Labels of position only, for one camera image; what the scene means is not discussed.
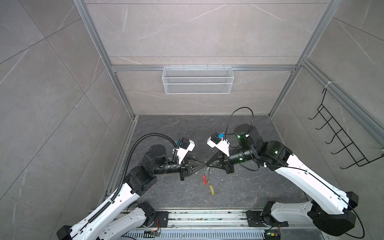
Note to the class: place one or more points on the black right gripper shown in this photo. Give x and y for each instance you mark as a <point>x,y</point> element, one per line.
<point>221,157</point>

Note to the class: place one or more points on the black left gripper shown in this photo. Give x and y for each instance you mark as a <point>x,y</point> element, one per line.
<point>185,167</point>

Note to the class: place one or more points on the yellow key tag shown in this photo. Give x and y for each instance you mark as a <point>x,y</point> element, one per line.
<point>212,190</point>

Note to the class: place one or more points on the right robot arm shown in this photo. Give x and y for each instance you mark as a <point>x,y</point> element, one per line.
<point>330,209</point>

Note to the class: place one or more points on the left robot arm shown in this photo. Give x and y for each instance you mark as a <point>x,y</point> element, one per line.
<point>121,212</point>

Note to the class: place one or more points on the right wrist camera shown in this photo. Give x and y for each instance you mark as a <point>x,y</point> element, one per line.
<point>216,140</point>

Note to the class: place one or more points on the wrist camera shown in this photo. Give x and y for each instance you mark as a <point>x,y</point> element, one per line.
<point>183,147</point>
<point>216,140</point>

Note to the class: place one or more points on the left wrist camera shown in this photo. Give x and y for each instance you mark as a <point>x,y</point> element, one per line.
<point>183,147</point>

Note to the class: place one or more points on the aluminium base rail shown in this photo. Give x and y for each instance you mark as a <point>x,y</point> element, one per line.
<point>207,219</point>

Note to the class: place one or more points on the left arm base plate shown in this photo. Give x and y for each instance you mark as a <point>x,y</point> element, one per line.
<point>159,219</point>

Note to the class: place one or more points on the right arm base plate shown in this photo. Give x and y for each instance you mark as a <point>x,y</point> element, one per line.
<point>260,219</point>

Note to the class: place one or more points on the white wire mesh basket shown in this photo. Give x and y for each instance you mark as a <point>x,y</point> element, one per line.
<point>197,80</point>

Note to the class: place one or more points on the black wire hook rack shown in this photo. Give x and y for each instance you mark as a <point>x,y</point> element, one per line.
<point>340,133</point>

